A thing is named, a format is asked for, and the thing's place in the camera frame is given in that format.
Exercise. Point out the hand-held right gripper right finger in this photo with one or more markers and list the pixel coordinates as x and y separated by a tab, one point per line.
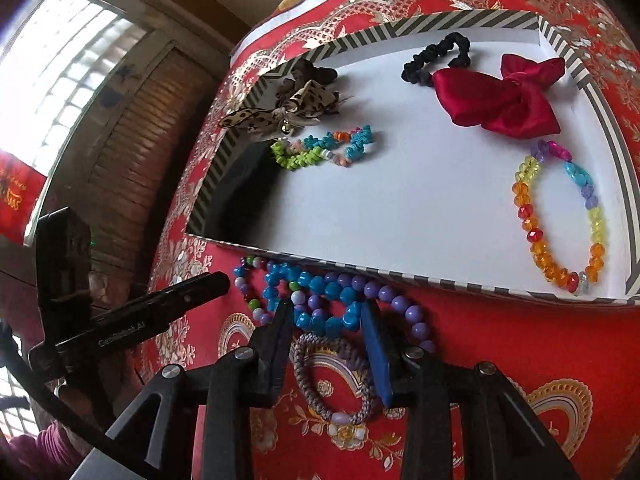
382	360

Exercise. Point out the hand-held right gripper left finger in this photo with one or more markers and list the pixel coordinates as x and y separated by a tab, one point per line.
280	350

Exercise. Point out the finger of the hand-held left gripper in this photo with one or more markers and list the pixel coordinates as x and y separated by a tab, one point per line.
190	292

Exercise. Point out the striped cardboard box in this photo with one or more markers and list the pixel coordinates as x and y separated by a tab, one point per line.
425	185

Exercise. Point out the person's left forearm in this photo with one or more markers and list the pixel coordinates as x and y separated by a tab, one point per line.
45	452

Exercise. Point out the red floral tablecloth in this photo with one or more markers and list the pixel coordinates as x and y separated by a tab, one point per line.
500	340

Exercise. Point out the wooden louvered door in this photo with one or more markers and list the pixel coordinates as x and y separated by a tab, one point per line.
140	160

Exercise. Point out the window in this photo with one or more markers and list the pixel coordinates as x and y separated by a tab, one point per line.
65	70

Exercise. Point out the red bow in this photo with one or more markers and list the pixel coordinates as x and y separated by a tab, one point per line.
500	100

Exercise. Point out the black scrunchie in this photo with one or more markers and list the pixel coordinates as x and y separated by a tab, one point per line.
420	67

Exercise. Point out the red wall banner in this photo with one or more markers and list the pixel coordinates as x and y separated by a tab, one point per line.
15	195

